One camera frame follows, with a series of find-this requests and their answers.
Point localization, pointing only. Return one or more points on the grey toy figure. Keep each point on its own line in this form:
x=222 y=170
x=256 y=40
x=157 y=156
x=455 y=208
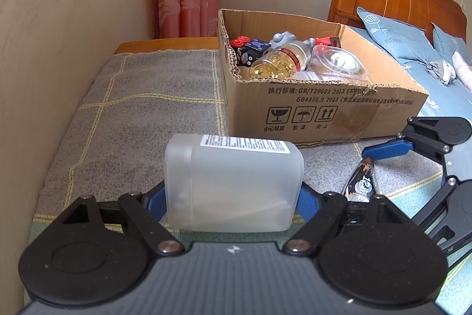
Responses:
x=282 y=39

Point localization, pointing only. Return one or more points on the glass bottle of gold capsules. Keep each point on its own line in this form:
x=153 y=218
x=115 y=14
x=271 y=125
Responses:
x=280 y=60

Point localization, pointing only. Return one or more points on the cardboard box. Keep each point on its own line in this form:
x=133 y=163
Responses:
x=332 y=108

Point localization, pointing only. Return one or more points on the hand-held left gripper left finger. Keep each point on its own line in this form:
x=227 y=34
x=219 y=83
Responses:
x=156 y=202

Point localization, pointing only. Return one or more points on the red toy train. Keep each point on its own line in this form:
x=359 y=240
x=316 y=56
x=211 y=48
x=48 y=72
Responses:
x=324 y=41

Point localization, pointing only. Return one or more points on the wooden bedside table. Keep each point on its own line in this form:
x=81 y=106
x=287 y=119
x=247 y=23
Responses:
x=166 y=43

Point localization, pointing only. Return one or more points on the white translucent plastic container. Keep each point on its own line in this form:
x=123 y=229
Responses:
x=232 y=189

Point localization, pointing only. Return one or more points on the pink white cloth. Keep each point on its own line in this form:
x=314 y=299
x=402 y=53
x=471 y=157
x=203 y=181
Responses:
x=464 y=69

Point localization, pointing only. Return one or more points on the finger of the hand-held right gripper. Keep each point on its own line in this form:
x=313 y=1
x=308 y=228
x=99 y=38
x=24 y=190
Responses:
x=387 y=149
x=438 y=204

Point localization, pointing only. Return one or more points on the blue bedsheet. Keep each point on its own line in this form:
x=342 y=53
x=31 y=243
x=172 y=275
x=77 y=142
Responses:
x=442 y=97

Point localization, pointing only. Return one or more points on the black cube toy red knobs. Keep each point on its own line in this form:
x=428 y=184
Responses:
x=252 y=53

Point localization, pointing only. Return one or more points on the black snack packet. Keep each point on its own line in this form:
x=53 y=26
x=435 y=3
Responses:
x=363 y=178

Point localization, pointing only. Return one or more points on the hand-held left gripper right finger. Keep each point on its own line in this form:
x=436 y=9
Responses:
x=308 y=204

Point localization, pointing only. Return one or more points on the clear round plastic container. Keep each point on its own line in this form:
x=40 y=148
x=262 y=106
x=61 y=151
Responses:
x=339 y=60

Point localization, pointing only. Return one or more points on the grey plaid cloth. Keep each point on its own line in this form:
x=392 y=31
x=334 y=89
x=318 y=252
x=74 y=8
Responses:
x=147 y=108

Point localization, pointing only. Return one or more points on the blue flower print pillow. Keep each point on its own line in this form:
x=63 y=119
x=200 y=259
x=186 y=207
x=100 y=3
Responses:
x=398 y=38

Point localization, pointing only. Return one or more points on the grey crumpled cloth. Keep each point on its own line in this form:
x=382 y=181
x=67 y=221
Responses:
x=440 y=71

